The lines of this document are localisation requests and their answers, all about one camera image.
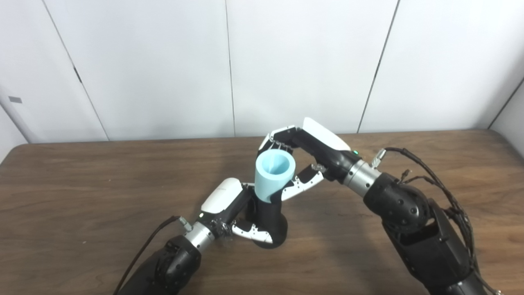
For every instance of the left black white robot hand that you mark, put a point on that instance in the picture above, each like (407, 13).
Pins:
(221, 196)

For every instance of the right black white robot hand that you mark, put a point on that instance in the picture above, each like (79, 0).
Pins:
(323, 141)

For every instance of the black nozzle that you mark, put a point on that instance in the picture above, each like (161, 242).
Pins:
(272, 221)

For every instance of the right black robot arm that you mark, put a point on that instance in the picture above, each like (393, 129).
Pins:
(425, 241)

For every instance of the black wall panel hinge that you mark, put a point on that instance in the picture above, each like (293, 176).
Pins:
(77, 75)

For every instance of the grey wall label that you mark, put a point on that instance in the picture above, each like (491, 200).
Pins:
(15, 99)

